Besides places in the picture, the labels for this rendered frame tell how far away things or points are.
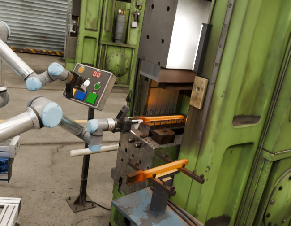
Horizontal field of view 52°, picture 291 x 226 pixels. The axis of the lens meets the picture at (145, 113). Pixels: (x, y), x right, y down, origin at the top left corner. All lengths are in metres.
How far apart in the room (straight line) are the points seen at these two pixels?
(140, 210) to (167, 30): 0.99
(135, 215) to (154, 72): 0.82
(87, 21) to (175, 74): 4.90
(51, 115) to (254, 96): 1.16
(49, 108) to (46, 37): 8.22
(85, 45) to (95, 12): 0.70
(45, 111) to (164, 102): 1.04
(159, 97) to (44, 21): 7.68
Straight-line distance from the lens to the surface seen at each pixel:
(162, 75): 1.81
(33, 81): 1.77
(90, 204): 2.77
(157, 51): 1.81
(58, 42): 9.73
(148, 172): 1.42
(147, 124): 1.90
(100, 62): 6.66
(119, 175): 2.14
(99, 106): 2.18
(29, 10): 9.56
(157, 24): 1.83
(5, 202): 2.44
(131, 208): 1.64
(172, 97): 2.27
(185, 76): 1.93
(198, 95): 1.72
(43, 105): 1.50
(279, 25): 1.91
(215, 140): 1.68
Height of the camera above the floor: 1.64
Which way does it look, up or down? 18 degrees down
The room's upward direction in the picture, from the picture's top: 10 degrees clockwise
